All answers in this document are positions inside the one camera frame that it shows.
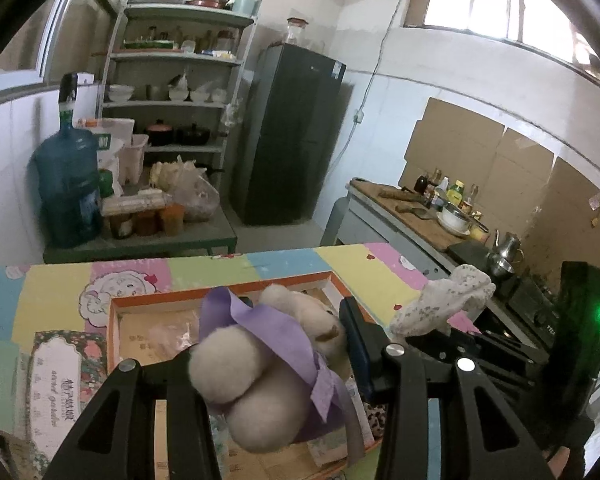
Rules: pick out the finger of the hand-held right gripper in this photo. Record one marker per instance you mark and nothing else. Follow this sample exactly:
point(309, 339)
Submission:
point(505, 362)

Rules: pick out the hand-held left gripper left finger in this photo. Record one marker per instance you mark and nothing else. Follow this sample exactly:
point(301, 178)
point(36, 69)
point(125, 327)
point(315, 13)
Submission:
point(180, 390)

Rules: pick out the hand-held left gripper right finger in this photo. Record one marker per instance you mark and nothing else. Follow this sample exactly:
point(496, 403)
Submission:
point(357, 355)

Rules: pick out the orange cardboard box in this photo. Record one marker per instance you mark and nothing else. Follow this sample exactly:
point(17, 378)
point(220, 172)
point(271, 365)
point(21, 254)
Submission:
point(150, 330)

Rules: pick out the teddy bear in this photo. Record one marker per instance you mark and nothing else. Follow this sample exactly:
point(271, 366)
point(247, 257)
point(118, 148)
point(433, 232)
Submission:
point(260, 380)

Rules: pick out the white patterned cloth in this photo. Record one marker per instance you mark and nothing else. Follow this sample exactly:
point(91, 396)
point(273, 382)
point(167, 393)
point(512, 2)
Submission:
point(445, 300)

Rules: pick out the person's right forearm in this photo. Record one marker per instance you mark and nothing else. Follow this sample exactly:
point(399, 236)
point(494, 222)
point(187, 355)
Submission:
point(585, 440)

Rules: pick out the black gas stove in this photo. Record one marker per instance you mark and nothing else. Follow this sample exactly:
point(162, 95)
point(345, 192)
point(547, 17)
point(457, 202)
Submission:
point(525, 300)

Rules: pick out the clear tissue pack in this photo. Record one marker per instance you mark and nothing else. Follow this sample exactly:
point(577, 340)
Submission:
point(330, 447)

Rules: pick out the floral tissue box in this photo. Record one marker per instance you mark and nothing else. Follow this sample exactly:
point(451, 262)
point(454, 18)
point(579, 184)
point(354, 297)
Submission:
point(65, 385)

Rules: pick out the steel kettle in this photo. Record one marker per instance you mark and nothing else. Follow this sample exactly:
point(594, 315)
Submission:
point(507, 246)

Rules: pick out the grey kitchen counter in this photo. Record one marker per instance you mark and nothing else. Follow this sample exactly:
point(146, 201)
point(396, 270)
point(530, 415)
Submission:
point(375, 230)

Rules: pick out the wooden cutting board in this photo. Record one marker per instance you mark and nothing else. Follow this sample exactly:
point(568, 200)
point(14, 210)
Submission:
point(395, 210)

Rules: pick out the white ceramic bowl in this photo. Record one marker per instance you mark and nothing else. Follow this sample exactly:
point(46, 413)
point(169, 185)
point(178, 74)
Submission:
point(454, 220)

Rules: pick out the kitchen cleaver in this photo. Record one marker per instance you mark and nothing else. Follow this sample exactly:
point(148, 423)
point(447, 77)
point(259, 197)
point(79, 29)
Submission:
point(407, 205)

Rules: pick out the orange jar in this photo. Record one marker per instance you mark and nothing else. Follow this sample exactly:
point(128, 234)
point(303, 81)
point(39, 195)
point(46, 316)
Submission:
point(172, 220)
point(146, 222)
point(117, 225)

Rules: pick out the group of condiment bottles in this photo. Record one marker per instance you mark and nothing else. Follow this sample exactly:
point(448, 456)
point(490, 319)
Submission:
point(447, 190)

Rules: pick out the plastic bag of food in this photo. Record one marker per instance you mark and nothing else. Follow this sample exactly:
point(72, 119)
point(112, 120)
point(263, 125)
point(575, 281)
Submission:
point(190, 190)

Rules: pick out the black refrigerator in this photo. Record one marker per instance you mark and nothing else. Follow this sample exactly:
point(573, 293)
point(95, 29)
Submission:
point(285, 135)

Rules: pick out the blue water jug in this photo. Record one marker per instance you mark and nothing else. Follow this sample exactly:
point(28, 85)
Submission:
point(67, 185)

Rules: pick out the white plastic bucket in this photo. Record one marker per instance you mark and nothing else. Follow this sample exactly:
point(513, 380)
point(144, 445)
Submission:
point(136, 157)

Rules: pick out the black pot with red lid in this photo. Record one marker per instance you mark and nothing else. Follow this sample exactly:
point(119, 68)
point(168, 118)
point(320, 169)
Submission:
point(159, 134)

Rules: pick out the white sack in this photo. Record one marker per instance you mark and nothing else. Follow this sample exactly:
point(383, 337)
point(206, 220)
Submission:
point(112, 135)

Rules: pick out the glass jar with lid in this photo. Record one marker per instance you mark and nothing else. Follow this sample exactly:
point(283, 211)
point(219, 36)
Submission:
point(296, 32)

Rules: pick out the white metal shelf rack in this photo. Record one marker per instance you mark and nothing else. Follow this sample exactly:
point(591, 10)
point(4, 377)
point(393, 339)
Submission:
point(180, 57)

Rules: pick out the green tray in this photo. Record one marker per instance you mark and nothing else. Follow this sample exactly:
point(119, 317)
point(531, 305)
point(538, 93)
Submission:
point(149, 45)

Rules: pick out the high barred window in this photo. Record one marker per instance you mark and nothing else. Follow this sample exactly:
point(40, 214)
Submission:
point(500, 5)

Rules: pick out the teal enamel container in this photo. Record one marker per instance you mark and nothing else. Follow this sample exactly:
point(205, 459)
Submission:
point(246, 2)

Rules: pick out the red cooking pot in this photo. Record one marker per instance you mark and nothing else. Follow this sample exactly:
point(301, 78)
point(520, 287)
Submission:
point(210, 0)

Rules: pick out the sliding window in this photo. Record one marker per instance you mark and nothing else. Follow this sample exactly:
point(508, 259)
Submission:
point(75, 20)

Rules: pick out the cardboard wall sheets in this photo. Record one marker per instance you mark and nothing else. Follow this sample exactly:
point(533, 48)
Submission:
point(480, 150)

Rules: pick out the wall socket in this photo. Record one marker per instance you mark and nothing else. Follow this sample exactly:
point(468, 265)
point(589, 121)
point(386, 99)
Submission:
point(360, 116)

